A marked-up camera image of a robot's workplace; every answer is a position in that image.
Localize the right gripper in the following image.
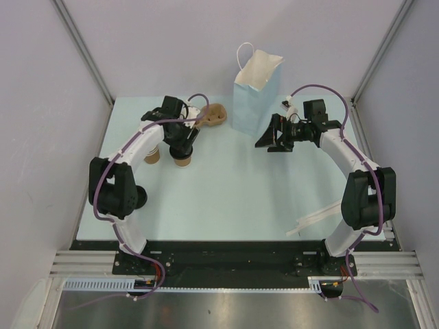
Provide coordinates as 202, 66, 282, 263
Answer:
256, 113, 312, 152

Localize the black plastic cup lid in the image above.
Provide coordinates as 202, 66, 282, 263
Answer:
169, 147, 193, 160

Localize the brown paper coffee cup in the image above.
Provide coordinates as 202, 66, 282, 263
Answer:
174, 156, 191, 168

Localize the stack of paper cups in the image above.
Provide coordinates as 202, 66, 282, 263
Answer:
144, 145, 161, 165

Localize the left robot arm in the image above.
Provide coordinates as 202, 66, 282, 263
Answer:
88, 96, 206, 274

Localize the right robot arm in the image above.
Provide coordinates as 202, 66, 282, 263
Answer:
255, 97, 396, 275

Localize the light blue paper bag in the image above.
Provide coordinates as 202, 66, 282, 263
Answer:
231, 48, 284, 136

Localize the brown cardboard cup carrier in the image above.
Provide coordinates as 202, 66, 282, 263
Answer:
195, 103, 227, 128

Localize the light blue table mat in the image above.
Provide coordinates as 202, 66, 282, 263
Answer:
75, 95, 387, 241

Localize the stack of black lids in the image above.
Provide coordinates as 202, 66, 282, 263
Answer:
135, 185, 147, 210

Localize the white wrapped straw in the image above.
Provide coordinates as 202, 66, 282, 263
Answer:
285, 219, 340, 236
298, 216, 327, 227
297, 200, 342, 225

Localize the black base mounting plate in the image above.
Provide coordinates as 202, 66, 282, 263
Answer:
70, 241, 396, 290

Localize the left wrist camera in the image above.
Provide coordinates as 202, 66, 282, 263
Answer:
183, 101, 201, 129

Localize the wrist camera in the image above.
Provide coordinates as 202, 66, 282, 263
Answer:
281, 95, 298, 122
183, 101, 201, 129

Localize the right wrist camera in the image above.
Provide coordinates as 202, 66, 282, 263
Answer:
281, 95, 298, 122

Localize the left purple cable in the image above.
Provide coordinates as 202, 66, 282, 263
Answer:
67, 93, 211, 309

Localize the purple cable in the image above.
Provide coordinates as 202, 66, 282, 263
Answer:
67, 93, 211, 309
286, 83, 385, 313

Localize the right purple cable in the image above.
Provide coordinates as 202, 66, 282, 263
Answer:
286, 83, 385, 313

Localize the aluminium frame rail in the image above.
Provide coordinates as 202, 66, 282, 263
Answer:
49, 250, 116, 278

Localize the white slotted cable duct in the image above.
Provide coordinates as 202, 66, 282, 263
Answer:
64, 278, 322, 293

